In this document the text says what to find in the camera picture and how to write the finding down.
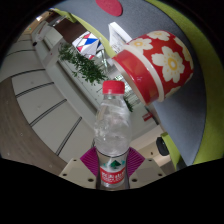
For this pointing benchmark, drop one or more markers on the red floral mug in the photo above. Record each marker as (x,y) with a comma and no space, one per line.
(156,63)

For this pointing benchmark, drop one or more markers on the black bag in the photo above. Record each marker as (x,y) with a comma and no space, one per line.
(162,146)

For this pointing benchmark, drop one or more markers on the clear red-capped water bottle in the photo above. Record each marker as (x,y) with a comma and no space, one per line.
(112,133)

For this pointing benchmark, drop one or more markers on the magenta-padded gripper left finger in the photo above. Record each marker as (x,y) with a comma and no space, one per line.
(78,170)

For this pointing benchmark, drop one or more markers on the white printed magazine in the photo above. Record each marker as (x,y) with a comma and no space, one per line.
(116,37)

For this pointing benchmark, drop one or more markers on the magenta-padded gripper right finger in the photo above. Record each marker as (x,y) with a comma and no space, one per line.
(146,170)

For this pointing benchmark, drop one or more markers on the red bin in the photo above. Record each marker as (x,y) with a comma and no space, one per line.
(147,116)

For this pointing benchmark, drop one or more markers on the red white blue geometric box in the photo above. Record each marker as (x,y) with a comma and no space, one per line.
(87,45)

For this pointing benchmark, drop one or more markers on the row of green potted plants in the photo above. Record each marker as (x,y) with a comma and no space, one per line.
(83,65)

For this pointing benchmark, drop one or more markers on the flat round red coaster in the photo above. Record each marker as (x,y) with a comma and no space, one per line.
(110,6)

